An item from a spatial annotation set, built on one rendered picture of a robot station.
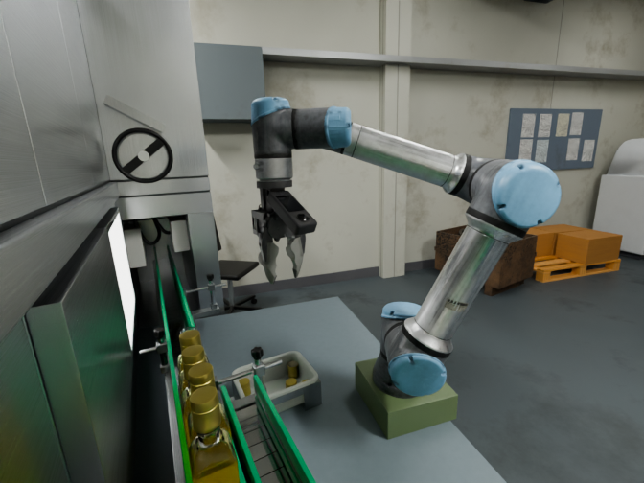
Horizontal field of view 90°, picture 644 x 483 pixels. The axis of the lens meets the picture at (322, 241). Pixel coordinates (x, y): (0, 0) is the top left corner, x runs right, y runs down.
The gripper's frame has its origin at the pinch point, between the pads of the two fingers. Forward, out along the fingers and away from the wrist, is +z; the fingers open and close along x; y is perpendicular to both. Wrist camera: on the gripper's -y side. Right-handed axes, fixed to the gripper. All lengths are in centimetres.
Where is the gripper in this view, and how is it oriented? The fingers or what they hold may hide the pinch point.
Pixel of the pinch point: (286, 275)
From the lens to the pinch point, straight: 70.2
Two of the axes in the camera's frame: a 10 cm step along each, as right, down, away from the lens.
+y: -5.8, -1.8, 7.9
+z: 0.3, 9.7, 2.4
